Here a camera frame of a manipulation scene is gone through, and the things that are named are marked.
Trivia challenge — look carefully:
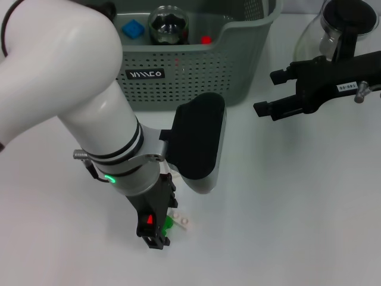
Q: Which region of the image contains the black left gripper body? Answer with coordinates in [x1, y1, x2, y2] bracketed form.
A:
[126, 174, 167, 232]

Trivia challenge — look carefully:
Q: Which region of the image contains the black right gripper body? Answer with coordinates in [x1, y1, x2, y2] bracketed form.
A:
[295, 50, 381, 115]

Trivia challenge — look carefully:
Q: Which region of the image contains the glass teacup with black base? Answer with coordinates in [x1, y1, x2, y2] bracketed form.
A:
[148, 5, 190, 45]

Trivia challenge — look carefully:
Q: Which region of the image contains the blue four-stud brick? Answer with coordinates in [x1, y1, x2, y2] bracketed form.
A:
[121, 19, 146, 39]

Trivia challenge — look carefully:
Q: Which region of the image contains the grey perforated storage bin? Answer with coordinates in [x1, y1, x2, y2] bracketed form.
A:
[114, 0, 282, 113]

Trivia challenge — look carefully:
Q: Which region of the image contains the green notched brick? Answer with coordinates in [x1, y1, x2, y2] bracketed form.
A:
[162, 214, 174, 237]

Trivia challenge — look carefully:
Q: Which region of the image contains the white two-stud brick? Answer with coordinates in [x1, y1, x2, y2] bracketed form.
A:
[168, 210, 197, 232]

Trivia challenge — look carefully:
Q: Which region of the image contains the right wrist cable silver plug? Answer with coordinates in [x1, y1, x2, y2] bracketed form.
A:
[354, 80, 381, 104]

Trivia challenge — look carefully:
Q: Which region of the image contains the glass carafe with black handle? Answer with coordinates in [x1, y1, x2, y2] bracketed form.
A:
[293, 0, 380, 62]

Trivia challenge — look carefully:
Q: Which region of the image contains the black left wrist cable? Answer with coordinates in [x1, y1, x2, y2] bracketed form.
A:
[72, 148, 110, 183]

